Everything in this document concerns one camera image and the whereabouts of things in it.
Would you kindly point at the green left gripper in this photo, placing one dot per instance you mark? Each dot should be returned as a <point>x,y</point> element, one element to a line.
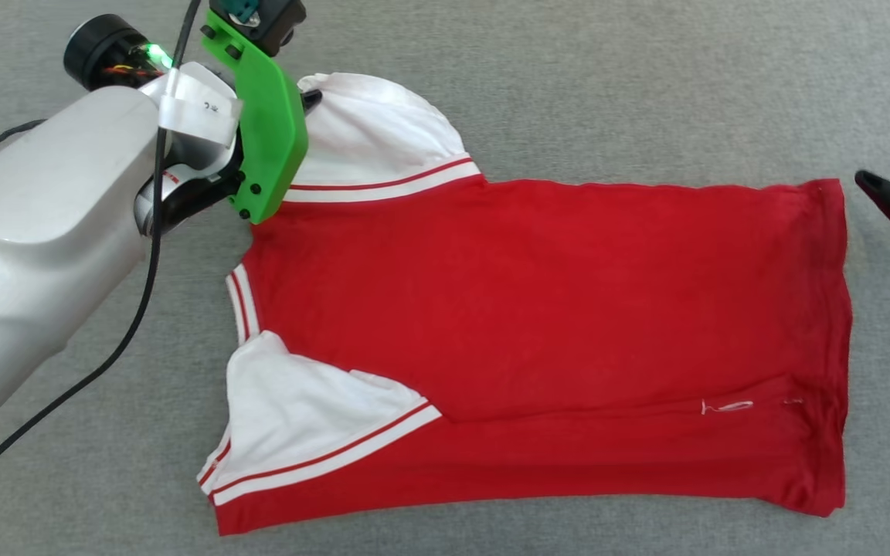
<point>271,131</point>

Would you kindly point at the red and white t-shirt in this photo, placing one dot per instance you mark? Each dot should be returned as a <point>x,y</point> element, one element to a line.
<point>568,309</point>

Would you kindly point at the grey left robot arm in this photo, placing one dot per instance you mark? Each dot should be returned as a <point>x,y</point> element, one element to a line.
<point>35,247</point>

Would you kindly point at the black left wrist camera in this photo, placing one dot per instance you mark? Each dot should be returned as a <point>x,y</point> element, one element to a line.
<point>279,19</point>

